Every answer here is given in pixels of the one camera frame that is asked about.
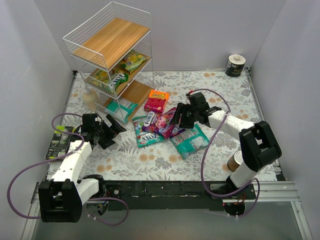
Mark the teal mint candy bag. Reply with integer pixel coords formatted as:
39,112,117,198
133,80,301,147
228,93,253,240
105,98,138,124
170,124,209,160

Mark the teal Fox's fruit candy bag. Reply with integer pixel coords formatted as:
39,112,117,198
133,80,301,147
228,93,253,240
132,116,165,148

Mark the red orange candy box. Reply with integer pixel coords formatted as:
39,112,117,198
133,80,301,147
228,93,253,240
144,90,170,114

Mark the purple Fox's berries candy bag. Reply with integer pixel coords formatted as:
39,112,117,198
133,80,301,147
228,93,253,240
142,107,177,139
169,124,187,138

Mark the green yellow Fox's candy bag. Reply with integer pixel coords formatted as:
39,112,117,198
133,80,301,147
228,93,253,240
119,49,148,74
85,68,129,95

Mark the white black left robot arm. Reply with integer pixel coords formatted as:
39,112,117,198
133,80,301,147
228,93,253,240
38,113,126,223

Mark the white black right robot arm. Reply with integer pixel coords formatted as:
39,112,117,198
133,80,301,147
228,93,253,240
170,89,282,198

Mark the floral patterned table mat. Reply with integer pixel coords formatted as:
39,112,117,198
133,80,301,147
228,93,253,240
80,71,261,181

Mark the cream liquid bottle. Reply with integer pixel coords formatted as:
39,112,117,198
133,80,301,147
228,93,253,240
82,88,98,111

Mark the black green product box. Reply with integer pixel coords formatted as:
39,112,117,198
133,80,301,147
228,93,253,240
45,125,75,160

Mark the metal tin can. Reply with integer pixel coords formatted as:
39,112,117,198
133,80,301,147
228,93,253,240
227,150,244,172

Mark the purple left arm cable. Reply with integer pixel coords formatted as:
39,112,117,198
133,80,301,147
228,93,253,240
6,112,130,227

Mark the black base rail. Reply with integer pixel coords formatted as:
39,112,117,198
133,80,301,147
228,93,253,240
102,180,224,212

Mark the white wire wooden shelf rack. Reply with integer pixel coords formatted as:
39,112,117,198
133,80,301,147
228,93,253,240
63,2,156,125

